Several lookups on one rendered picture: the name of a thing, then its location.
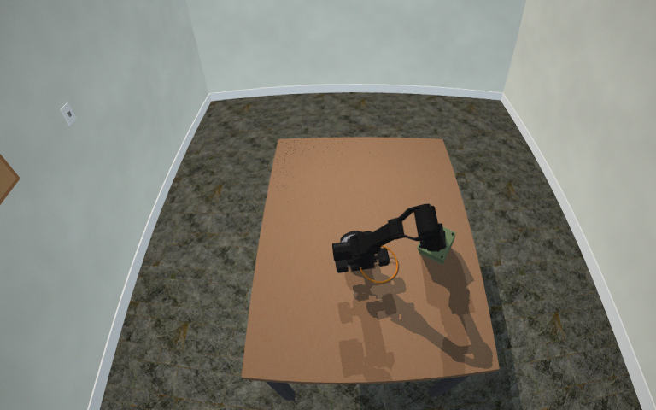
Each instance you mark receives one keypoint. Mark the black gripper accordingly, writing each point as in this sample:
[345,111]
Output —
[382,257]

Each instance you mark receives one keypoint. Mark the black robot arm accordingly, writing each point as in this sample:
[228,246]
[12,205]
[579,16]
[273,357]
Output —
[368,243]

